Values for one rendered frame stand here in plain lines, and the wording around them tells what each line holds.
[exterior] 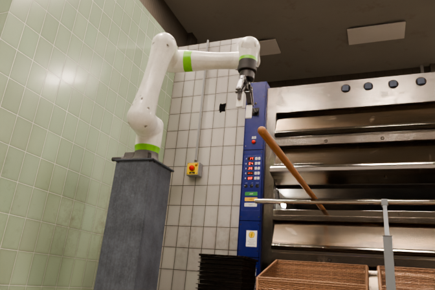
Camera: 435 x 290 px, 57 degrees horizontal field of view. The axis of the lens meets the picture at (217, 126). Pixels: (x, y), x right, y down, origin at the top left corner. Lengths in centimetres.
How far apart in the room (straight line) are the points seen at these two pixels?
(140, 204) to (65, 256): 67
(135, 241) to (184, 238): 118
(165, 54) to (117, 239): 90
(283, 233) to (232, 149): 71
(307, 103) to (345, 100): 27
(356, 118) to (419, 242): 87
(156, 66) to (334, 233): 153
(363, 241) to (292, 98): 111
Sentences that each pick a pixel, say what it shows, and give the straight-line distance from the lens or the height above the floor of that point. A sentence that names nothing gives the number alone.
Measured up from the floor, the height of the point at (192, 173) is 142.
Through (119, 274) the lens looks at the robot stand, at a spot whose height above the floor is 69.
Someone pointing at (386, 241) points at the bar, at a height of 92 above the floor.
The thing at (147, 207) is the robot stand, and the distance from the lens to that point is 188.
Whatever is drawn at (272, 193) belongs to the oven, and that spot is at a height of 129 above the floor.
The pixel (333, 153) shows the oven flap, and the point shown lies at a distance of 285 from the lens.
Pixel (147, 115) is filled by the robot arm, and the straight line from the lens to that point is 190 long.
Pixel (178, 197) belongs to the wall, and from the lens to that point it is 309.
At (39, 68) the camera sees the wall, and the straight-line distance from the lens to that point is 228.
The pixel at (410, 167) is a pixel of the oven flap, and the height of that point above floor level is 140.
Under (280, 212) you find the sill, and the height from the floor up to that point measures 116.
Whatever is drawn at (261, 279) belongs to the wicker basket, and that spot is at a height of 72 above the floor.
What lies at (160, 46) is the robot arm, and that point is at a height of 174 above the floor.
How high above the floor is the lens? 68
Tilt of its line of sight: 21 degrees up
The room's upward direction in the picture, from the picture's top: 5 degrees clockwise
